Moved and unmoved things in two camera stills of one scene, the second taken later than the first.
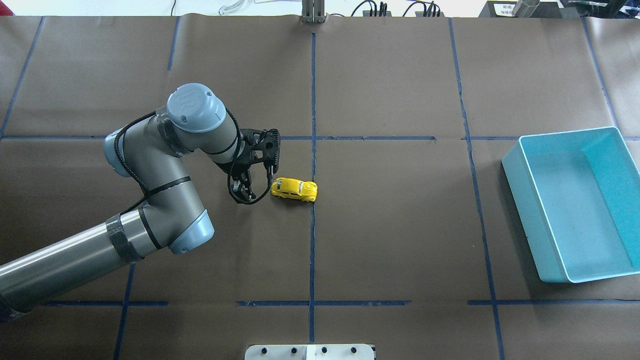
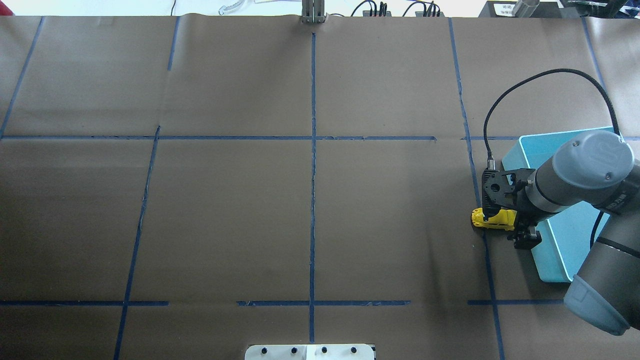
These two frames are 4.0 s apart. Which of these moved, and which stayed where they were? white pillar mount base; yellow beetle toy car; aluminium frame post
Moved: yellow beetle toy car
Stayed: white pillar mount base; aluminium frame post
